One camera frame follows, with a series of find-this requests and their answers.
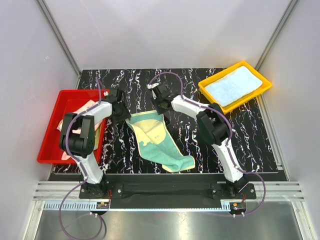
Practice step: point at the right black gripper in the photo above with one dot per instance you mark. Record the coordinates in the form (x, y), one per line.
(159, 111)

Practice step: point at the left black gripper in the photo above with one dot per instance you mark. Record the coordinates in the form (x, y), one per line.
(125, 114)

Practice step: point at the yellow green towel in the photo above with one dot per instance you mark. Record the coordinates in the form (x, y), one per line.
(156, 144)

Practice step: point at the light blue towel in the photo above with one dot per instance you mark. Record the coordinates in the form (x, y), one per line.
(233, 86)

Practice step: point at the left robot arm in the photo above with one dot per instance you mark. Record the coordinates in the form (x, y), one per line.
(77, 138)

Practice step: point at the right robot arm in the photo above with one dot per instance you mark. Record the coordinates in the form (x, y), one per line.
(214, 128)

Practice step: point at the pink towel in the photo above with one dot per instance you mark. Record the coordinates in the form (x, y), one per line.
(97, 128)

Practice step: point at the red plastic bin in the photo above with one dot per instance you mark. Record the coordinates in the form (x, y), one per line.
(67, 101)

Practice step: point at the yellow plastic tray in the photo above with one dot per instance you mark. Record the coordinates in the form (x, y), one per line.
(265, 86)

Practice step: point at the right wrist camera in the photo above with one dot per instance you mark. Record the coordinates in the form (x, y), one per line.
(159, 90)

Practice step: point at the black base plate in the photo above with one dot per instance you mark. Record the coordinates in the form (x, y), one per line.
(165, 192)

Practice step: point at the left aluminium frame post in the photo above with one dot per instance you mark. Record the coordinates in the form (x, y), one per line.
(44, 8)

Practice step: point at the aluminium frame post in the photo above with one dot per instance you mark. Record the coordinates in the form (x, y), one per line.
(292, 4)
(44, 8)

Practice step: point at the white slotted cable duct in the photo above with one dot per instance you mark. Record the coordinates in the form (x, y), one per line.
(76, 206)

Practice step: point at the right aluminium frame post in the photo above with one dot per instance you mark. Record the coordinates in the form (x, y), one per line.
(292, 4)

